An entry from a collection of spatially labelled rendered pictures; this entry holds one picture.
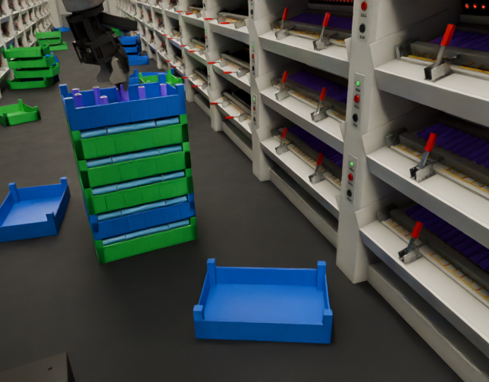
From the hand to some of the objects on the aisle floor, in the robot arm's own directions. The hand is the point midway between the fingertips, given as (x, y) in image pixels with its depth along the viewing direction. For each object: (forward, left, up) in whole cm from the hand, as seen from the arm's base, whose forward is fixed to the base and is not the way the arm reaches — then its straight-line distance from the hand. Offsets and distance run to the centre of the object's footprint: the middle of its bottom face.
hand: (123, 84), depth 113 cm
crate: (-34, +36, -48) cm, 69 cm away
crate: (+21, -40, -50) cm, 67 cm away
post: (+60, +34, -49) cm, 84 cm away
